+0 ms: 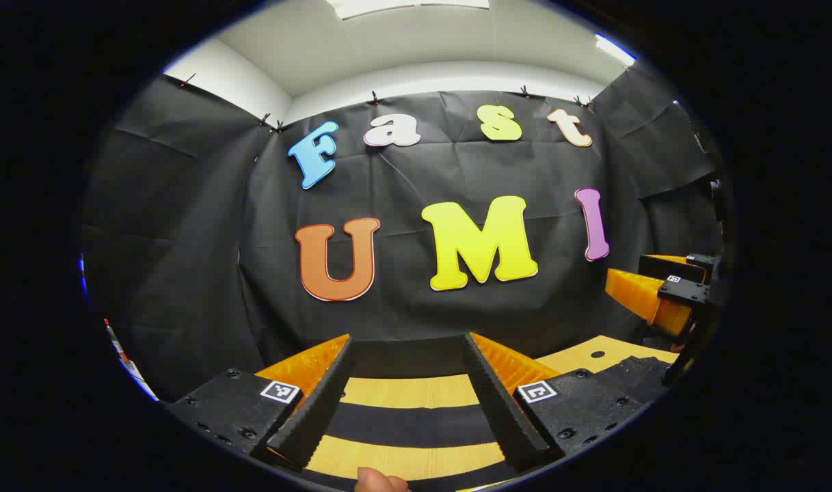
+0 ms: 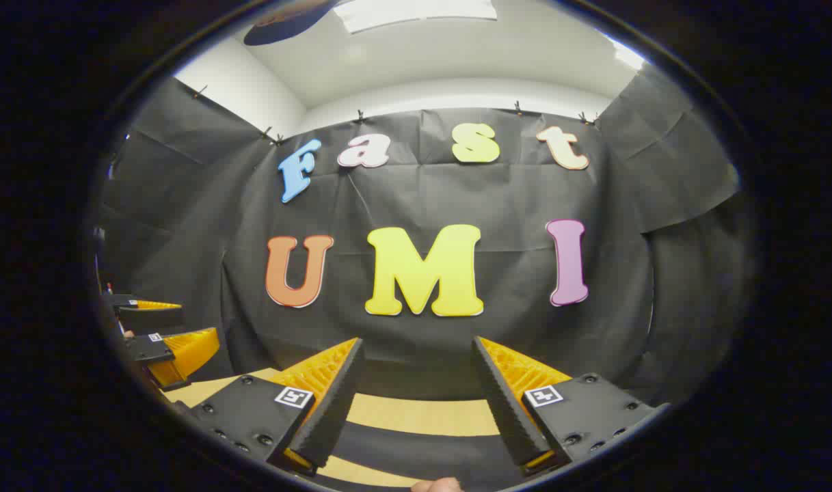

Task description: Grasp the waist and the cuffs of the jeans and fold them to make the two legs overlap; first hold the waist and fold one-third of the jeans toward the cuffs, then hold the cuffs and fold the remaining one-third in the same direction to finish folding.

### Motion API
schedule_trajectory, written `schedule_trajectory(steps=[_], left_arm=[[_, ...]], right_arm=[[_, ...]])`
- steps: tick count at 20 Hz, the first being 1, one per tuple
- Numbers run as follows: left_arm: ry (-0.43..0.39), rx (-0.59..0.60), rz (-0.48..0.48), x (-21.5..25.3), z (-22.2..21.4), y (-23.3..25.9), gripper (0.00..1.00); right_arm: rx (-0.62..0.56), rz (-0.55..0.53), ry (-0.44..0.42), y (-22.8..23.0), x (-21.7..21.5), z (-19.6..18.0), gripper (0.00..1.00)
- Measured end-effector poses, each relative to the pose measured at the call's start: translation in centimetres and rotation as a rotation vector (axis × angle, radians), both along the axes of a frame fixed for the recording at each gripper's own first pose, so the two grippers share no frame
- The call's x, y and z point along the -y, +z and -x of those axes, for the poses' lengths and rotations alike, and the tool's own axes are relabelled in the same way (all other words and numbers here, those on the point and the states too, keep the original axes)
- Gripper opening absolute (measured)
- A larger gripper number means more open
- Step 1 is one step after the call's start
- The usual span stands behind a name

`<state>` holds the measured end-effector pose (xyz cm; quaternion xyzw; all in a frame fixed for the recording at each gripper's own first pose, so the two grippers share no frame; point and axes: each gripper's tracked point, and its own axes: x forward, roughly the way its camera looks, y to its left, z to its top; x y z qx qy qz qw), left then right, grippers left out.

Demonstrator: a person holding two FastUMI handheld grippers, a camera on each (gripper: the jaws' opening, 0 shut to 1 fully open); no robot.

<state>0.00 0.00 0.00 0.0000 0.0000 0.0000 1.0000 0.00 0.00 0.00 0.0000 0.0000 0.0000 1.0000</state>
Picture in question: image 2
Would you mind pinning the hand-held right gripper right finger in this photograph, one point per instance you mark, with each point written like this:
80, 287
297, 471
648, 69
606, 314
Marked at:
504, 410

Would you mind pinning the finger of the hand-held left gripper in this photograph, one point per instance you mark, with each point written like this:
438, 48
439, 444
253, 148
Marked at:
152, 318
145, 348

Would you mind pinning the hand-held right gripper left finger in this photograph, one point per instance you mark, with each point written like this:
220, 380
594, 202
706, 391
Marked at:
333, 410

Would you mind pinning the dark grey jeans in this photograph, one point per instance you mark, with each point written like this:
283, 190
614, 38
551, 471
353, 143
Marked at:
443, 451

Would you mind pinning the black backdrop cloth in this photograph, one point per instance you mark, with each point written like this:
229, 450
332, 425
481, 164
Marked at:
498, 205

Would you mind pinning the dark round ceiling fixture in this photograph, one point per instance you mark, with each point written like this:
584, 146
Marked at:
286, 24

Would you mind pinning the ceiling light panel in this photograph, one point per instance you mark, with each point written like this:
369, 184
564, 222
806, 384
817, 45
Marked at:
627, 55
416, 14

